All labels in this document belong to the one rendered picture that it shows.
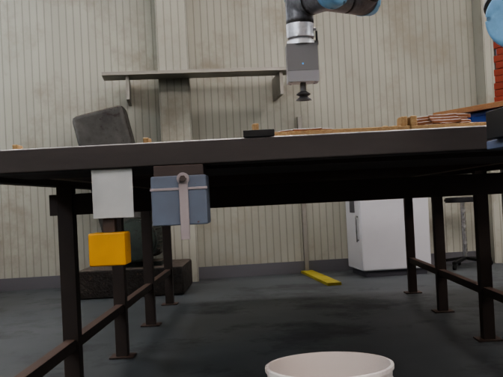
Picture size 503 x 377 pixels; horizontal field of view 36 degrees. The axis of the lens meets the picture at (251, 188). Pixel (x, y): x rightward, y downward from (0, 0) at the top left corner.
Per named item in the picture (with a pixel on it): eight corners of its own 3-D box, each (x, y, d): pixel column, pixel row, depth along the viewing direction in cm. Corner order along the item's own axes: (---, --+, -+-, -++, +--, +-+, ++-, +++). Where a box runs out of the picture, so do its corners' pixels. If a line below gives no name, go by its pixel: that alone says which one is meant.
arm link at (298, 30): (285, 28, 217) (314, 27, 217) (286, 44, 217) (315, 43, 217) (287, 22, 210) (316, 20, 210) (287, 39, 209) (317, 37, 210)
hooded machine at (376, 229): (412, 268, 784) (405, 135, 787) (432, 273, 727) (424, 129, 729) (346, 272, 776) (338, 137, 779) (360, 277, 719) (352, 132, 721)
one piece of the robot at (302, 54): (315, 35, 219) (318, 93, 219) (284, 37, 219) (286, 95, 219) (319, 28, 210) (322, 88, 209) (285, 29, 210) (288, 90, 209)
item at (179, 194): (209, 238, 187) (205, 163, 188) (151, 241, 188) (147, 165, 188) (212, 236, 199) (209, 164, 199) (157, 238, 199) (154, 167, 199)
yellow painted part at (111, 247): (126, 265, 189) (121, 167, 189) (88, 267, 189) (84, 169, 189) (132, 262, 197) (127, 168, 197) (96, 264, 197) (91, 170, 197)
